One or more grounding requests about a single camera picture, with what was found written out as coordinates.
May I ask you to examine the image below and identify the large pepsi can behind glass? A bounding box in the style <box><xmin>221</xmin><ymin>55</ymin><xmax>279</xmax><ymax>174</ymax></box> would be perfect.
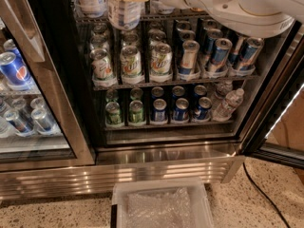
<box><xmin>0</xmin><ymin>52</ymin><xmax>30</xmax><ymax>86</ymax></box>

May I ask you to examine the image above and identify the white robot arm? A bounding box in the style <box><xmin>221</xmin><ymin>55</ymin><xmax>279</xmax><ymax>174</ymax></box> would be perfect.
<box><xmin>123</xmin><ymin>0</ymin><xmax>304</xmax><ymax>38</ymax></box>

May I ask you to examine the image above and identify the front pepsi can left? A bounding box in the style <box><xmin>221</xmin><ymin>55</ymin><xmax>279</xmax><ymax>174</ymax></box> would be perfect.
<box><xmin>152</xmin><ymin>99</ymin><xmax>166</xmax><ymax>122</ymax></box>

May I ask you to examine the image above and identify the front pepsi can middle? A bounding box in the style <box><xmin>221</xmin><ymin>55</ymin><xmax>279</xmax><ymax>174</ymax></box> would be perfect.
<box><xmin>173</xmin><ymin>98</ymin><xmax>189</xmax><ymax>121</ymax></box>

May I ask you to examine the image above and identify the green can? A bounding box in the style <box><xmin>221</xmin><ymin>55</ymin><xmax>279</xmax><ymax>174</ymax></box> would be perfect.
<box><xmin>105</xmin><ymin>102</ymin><xmax>122</xmax><ymax>125</ymax></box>
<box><xmin>129</xmin><ymin>100</ymin><xmax>144</xmax><ymax>124</ymax></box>

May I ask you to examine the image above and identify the front pepsi can right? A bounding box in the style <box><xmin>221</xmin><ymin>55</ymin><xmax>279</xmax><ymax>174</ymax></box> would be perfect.
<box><xmin>193</xmin><ymin>97</ymin><xmax>212</xmax><ymax>120</ymax></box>

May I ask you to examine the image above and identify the front middle 7up can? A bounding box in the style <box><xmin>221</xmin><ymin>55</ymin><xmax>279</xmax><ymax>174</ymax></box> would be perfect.
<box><xmin>120</xmin><ymin>46</ymin><xmax>143</xmax><ymax>78</ymax></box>

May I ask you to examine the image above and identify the left glass fridge door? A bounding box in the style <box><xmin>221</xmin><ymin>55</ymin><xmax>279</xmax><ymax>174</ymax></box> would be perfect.
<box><xmin>0</xmin><ymin>0</ymin><xmax>94</xmax><ymax>172</ymax></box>

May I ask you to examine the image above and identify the stainless steel fridge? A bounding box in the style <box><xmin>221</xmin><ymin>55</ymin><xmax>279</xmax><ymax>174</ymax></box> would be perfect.
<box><xmin>0</xmin><ymin>0</ymin><xmax>303</xmax><ymax>200</ymax></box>

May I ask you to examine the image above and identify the red bull can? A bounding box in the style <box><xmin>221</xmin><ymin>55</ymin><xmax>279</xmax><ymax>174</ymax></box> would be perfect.
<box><xmin>207</xmin><ymin>38</ymin><xmax>232</xmax><ymax>72</ymax></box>
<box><xmin>235</xmin><ymin>37</ymin><xmax>264</xmax><ymax>70</ymax></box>
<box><xmin>179</xmin><ymin>40</ymin><xmax>200</xmax><ymax>75</ymax></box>

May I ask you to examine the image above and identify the silver can behind glass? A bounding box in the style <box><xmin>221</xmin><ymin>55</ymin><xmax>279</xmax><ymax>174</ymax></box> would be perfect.
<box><xmin>4</xmin><ymin>109</ymin><xmax>33</xmax><ymax>133</ymax></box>
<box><xmin>31</xmin><ymin>107</ymin><xmax>57</xmax><ymax>132</ymax></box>

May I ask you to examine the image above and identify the bubble wrap sheet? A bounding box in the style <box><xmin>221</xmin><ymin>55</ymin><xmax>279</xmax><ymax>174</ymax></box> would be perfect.
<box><xmin>127</xmin><ymin>187</ymin><xmax>193</xmax><ymax>228</ymax></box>

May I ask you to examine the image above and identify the rear water bottle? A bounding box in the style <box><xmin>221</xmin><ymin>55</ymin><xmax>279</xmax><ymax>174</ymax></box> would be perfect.
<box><xmin>212</xmin><ymin>81</ymin><xmax>233</xmax><ymax>105</ymax></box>

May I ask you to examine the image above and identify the silver can behind glass right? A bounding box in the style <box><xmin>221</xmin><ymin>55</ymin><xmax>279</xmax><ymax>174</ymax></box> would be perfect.
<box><xmin>31</xmin><ymin>107</ymin><xmax>57</xmax><ymax>132</ymax></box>

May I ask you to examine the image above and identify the front water bottle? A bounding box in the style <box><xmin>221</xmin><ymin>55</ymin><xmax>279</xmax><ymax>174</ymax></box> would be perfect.
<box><xmin>213</xmin><ymin>88</ymin><xmax>244</xmax><ymax>122</ymax></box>

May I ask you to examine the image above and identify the water bottle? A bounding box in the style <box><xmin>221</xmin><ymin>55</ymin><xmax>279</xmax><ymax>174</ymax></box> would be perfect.
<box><xmin>212</xmin><ymin>81</ymin><xmax>233</xmax><ymax>105</ymax></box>
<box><xmin>213</xmin><ymin>88</ymin><xmax>244</xmax><ymax>122</ymax></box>

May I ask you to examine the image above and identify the black power cable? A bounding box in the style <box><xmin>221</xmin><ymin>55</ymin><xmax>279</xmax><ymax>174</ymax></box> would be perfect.
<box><xmin>242</xmin><ymin>162</ymin><xmax>292</xmax><ymax>228</ymax></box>

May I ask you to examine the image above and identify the open right fridge door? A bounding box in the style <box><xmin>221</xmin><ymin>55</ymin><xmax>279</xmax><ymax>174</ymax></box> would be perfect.
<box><xmin>241</xmin><ymin>23</ymin><xmax>304</xmax><ymax>169</ymax></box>

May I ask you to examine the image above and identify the clear plastic bin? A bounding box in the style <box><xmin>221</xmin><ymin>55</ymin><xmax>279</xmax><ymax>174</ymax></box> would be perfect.
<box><xmin>110</xmin><ymin>178</ymin><xmax>214</xmax><ymax>228</ymax></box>

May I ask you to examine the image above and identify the front green can right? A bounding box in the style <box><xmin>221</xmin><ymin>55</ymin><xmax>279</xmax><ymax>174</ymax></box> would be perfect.
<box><xmin>129</xmin><ymin>100</ymin><xmax>144</xmax><ymax>124</ymax></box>

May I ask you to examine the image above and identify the front green can left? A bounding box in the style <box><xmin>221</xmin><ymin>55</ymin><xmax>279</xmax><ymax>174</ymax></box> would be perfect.
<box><xmin>105</xmin><ymin>102</ymin><xmax>122</xmax><ymax>125</ymax></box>

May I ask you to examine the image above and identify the silver can behind glass left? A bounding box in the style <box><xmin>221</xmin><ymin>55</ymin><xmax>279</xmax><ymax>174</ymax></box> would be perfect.
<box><xmin>4</xmin><ymin>109</ymin><xmax>33</xmax><ymax>133</ymax></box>

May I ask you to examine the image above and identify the front left 7up can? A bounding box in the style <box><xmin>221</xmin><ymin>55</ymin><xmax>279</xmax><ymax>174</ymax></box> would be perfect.
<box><xmin>90</xmin><ymin>48</ymin><xmax>114</xmax><ymax>81</ymax></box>

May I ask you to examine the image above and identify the front right 7up can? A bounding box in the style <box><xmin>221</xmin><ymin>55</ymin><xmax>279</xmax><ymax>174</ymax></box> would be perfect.
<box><xmin>150</xmin><ymin>43</ymin><xmax>172</xmax><ymax>76</ymax></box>

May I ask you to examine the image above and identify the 7up can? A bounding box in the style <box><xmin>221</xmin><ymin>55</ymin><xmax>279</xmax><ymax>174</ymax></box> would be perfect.
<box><xmin>150</xmin><ymin>43</ymin><xmax>172</xmax><ymax>76</ymax></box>
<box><xmin>90</xmin><ymin>48</ymin><xmax>114</xmax><ymax>81</ymax></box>
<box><xmin>120</xmin><ymin>46</ymin><xmax>143</xmax><ymax>78</ymax></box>

